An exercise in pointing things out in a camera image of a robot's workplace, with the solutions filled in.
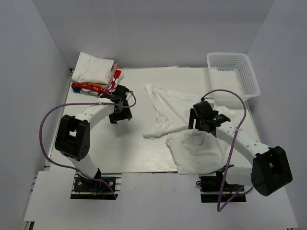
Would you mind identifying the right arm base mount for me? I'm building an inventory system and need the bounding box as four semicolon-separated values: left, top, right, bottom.
195;166;242;203

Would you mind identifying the red printed t shirt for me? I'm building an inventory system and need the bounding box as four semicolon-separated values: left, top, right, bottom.
71;69;122;96

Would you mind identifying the white t shirt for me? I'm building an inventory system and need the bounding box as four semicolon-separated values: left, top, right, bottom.
143;83;230;174
72;52;114;84

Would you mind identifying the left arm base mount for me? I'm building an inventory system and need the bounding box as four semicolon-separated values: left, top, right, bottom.
70;174;121;200

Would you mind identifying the white plastic basket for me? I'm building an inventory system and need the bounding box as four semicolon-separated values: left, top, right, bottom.
206;52;260;101

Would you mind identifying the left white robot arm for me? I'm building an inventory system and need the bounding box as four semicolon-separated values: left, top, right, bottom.
55;85;132;179

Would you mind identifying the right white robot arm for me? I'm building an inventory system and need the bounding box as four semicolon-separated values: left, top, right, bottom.
189;101;293;196

